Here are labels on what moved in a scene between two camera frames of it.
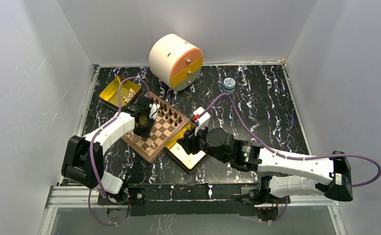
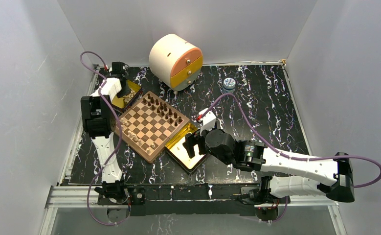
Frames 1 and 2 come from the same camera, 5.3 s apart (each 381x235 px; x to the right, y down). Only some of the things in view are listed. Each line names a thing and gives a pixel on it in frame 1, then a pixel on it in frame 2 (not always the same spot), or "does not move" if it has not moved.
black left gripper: (145, 134) -> (126, 91)
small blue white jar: (229, 85) does not move
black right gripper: (190, 139) does not move
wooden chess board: (168, 125) does not move
